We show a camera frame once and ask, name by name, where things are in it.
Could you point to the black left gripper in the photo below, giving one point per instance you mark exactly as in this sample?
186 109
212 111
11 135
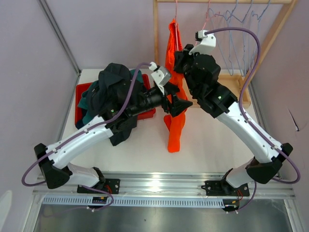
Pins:
178 106

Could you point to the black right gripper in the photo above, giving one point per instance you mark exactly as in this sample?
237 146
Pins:
180 57

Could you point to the orange shorts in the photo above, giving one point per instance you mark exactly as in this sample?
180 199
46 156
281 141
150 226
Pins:
176 124

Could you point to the blue hanger of teal shorts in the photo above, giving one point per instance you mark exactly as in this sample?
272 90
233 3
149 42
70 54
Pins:
227 17

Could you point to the pink hanger of orange shorts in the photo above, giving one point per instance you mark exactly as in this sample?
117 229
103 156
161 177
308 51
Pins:
177 32

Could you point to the pink hanger of grey shorts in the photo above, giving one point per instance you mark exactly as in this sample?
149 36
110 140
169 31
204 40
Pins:
212 19

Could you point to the blue hanger of navy shorts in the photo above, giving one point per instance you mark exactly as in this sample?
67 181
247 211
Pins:
243 71

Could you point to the dark grey shorts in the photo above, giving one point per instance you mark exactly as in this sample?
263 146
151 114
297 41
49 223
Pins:
111 89

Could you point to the light blue wire hanger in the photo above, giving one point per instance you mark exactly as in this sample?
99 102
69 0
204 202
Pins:
258 18

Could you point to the teal green shorts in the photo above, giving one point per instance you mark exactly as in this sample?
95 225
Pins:
83 102

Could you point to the navy blue shorts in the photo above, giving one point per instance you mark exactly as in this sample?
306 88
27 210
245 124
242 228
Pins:
80 123

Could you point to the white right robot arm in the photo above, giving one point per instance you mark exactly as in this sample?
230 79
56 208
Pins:
269 154

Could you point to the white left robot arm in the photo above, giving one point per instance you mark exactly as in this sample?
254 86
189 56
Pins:
117 115

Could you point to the red plastic tray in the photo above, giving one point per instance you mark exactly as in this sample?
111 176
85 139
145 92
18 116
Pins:
81 88

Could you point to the wooden clothes rack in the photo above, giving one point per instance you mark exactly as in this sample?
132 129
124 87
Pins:
286 9

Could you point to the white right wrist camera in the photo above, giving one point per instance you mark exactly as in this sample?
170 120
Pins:
206 42

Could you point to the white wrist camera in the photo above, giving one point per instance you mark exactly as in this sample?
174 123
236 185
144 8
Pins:
206 42
160 75

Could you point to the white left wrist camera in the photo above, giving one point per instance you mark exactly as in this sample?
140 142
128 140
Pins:
160 75

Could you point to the aluminium mounting rail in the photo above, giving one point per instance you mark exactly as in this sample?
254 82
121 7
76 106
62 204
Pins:
185 185

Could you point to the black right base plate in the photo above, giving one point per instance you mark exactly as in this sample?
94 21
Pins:
217 189

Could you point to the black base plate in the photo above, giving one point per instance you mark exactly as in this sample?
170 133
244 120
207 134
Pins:
217 189
110 186

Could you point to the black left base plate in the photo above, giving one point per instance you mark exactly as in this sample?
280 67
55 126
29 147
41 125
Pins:
110 186

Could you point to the slotted grey cable duct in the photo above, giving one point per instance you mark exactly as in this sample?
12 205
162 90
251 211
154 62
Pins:
135 201

